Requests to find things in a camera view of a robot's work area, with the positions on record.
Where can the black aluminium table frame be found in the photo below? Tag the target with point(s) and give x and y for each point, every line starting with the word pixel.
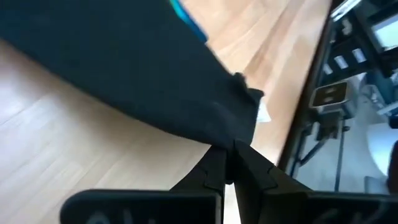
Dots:
pixel 306 93

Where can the black cloth napkin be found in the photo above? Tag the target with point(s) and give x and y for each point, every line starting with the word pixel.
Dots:
pixel 124 62

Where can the silver bracket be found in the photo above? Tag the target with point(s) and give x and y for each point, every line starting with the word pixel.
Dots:
pixel 329 93

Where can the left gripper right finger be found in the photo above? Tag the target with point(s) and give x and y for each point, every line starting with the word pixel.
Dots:
pixel 258 186

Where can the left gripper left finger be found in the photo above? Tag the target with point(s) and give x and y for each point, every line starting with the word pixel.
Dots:
pixel 205 174

